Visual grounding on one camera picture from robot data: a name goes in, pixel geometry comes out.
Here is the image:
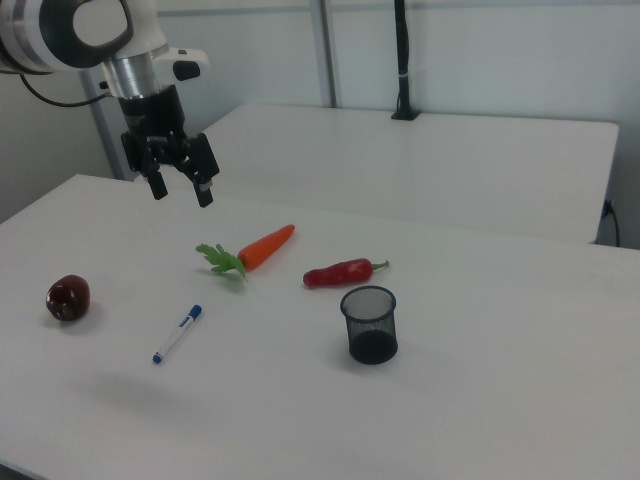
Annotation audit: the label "black cable at table edge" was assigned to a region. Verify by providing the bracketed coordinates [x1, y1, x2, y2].
[602, 198, 622, 247]

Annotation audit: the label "dark red toy apple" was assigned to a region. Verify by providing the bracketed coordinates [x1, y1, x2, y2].
[45, 274, 91, 322]

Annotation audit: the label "orange toy carrot green leaves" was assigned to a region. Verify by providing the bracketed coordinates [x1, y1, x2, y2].
[194, 223, 297, 282]

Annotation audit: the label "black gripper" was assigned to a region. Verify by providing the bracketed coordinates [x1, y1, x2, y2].
[117, 84, 222, 209]

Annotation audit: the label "red toy chili pepper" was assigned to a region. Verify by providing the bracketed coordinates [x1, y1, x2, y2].
[302, 257, 391, 290]

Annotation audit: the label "grey partition frame post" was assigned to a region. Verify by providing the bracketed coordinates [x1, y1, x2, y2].
[308, 0, 345, 109]

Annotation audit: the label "white marker blue cap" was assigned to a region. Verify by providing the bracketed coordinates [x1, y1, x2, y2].
[152, 304, 203, 365]

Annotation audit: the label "black mesh pen cup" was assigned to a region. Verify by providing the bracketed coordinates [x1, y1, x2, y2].
[340, 285, 400, 366]

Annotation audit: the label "black pole with base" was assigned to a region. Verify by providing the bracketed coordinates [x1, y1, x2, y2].
[390, 0, 421, 122]

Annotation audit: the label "white side table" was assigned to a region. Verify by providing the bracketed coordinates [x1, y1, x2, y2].
[198, 103, 621, 246]

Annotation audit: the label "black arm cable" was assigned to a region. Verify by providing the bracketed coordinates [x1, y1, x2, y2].
[19, 73, 112, 108]

